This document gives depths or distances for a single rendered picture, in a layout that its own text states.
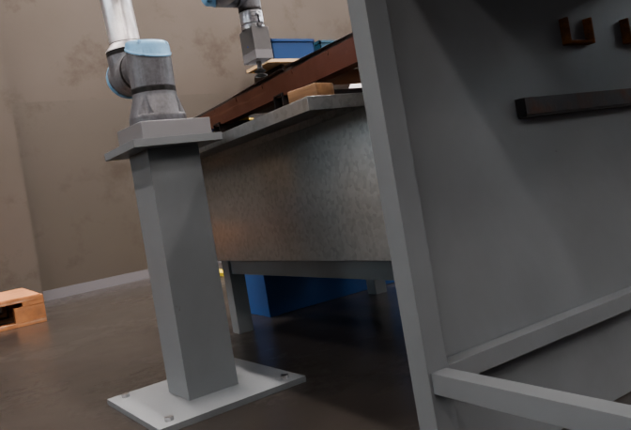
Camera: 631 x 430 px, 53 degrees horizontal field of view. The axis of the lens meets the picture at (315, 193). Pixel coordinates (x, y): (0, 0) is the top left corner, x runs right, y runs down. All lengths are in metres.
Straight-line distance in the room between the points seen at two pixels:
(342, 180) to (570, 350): 0.64
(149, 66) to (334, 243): 0.66
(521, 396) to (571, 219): 0.49
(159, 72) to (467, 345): 1.06
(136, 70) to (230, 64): 4.65
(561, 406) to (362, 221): 0.80
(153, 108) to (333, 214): 0.54
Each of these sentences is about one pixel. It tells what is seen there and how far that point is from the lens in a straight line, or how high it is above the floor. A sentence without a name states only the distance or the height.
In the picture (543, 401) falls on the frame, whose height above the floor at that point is 0.19.
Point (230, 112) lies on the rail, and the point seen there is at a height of 0.79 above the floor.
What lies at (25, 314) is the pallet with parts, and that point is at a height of 0.06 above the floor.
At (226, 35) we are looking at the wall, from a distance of 6.42.
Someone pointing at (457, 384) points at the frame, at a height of 0.19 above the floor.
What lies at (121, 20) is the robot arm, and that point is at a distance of 1.88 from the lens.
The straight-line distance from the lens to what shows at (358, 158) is 1.46.
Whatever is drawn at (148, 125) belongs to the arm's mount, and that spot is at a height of 0.71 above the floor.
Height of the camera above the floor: 0.47
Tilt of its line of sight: level
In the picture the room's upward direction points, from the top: 10 degrees counter-clockwise
